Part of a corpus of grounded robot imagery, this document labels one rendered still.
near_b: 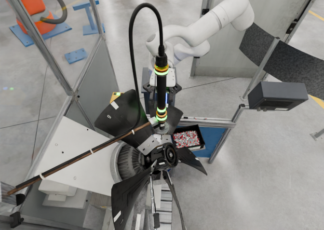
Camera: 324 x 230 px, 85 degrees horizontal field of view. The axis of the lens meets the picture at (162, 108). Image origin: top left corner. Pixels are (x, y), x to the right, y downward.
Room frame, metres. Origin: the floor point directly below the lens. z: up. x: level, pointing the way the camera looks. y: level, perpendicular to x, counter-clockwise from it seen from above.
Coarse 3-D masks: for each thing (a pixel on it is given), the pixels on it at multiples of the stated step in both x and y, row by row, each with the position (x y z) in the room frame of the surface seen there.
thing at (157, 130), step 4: (148, 120) 0.41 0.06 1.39; (152, 124) 0.39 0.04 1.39; (156, 124) 0.40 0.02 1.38; (168, 124) 0.44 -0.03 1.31; (156, 128) 0.40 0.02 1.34; (164, 128) 0.42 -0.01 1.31; (168, 128) 0.42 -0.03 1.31; (156, 132) 0.40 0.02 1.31; (160, 132) 0.40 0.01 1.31; (164, 132) 0.40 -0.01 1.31
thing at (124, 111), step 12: (120, 96) 0.49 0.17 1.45; (132, 96) 0.51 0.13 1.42; (108, 108) 0.43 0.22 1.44; (120, 108) 0.45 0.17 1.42; (132, 108) 0.46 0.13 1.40; (96, 120) 0.39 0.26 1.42; (108, 120) 0.40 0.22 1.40; (120, 120) 0.41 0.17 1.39; (132, 120) 0.42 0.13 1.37; (144, 120) 0.44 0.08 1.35; (108, 132) 0.37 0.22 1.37; (120, 132) 0.38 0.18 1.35; (144, 132) 0.40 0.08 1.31; (132, 144) 0.35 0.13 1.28
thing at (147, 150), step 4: (152, 136) 0.39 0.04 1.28; (148, 140) 0.38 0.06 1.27; (152, 140) 0.38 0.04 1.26; (156, 140) 0.38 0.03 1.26; (144, 144) 0.36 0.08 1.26; (152, 144) 0.37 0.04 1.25; (156, 144) 0.37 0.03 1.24; (140, 148) 0.35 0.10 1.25; (148, 148) 0.35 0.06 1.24; (152, 148) 0.36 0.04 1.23; (144, 152) 0.34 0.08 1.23; (148, 152) 0.34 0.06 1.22
